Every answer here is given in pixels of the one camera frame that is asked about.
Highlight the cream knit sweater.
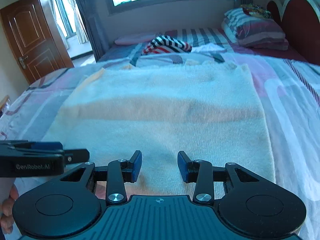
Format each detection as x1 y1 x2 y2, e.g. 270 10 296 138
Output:
44 61 276 195

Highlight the left hand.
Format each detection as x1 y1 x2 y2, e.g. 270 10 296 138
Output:
1 184 19 235

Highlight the brown wooden door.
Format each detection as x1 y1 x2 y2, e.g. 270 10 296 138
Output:
1 0 74 85

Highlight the pastel patterned quilt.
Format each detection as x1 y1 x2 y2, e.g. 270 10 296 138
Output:
1 53 319 239

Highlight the white folded garment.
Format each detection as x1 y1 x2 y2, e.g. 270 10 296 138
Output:
191 43 227 53

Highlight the striped bed sheet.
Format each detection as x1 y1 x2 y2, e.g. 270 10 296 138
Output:
99 28 307 62

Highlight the red white striped garment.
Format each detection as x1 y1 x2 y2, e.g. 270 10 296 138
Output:
141 35 192 55

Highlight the striped pillow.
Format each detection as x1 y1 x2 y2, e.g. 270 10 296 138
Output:
221 8 289 51

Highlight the grey left curtain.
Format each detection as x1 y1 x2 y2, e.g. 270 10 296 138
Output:
75 0 110 61

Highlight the colourful patterned bag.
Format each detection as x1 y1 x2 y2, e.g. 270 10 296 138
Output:
240 4 273 19

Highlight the red heart headboard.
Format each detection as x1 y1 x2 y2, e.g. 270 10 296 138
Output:
266 0 319 65

